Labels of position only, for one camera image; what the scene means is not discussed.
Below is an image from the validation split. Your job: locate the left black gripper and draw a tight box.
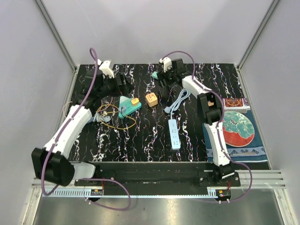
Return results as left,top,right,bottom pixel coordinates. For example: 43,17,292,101
97,72,134,99

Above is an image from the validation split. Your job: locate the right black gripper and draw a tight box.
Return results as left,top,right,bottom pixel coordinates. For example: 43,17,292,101
156,65,176,89

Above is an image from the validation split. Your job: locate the yellow cube charger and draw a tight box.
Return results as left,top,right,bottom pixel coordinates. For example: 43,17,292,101
131,98,139,106

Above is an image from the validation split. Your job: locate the green cube charger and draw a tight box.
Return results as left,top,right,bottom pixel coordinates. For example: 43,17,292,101
151,71,158,80

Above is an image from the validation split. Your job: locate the teal triangular power strip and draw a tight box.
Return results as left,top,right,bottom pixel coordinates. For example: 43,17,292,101
118,96,142,119

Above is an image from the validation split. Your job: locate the blue cube charger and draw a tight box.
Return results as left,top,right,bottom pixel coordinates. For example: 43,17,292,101
119,106,126,115

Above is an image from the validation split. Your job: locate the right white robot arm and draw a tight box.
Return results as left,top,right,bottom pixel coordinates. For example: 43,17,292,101
157,57,234,186

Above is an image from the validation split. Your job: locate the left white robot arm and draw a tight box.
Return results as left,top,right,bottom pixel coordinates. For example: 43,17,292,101
31,68,134,187

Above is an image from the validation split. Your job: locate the wooden cube charger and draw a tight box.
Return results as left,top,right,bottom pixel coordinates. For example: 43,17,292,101
145,92,158,107

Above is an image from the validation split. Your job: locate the orange cup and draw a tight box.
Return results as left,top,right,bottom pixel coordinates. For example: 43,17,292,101
207,100,214,107

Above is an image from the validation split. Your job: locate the red and green plate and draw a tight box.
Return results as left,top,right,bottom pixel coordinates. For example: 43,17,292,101
223,111,255,148

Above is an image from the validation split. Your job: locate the blue placemat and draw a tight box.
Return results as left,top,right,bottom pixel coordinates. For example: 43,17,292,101
202,109,268,163

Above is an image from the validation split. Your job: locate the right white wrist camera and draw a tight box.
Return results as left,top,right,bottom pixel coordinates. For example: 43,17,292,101
159,57,172,73

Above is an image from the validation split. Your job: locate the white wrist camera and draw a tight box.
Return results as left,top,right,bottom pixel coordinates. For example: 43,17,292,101
159,57,172,73
97,59,115,79

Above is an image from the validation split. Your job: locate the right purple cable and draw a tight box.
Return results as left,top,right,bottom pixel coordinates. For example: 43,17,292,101
160,51,253,203

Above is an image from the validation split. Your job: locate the purple cable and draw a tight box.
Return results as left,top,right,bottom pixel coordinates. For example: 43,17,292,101
160,51,253,203
41,47,131,211

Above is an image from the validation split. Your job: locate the light blue coiled cable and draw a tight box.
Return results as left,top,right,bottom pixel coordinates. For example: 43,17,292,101
164,89,191,120

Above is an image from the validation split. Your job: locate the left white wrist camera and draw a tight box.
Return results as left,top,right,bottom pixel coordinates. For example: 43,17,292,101
97,59,115,79

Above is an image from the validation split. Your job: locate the round strip cable and plug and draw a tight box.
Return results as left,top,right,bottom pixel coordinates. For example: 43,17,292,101
89,112,112,123

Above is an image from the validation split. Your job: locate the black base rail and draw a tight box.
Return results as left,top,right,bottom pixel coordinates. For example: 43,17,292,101
45,161,270,188

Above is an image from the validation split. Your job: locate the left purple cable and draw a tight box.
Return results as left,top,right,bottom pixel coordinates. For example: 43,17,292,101
41,47,131,211

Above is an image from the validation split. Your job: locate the left aluminium post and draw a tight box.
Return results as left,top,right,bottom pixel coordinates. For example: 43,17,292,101
33,0,77,72

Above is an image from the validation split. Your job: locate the aluminium post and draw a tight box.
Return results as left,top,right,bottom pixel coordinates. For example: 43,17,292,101
33,0,77,72
237,0,282,71

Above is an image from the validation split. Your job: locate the right aluminium post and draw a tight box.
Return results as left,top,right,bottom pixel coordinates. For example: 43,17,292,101
237,0,282,71

